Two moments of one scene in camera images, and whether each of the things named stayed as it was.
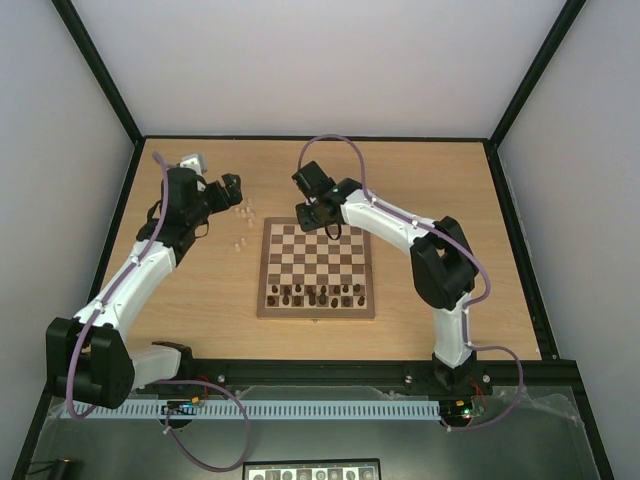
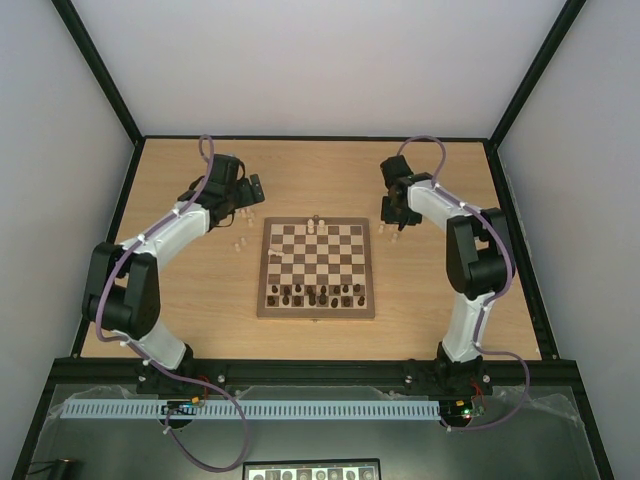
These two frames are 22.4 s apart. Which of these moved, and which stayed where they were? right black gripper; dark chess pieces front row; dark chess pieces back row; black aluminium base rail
Moved: right black gripper
Stayed: dark chess pieces back row; black aluminium base rail; dark chess pieces front row
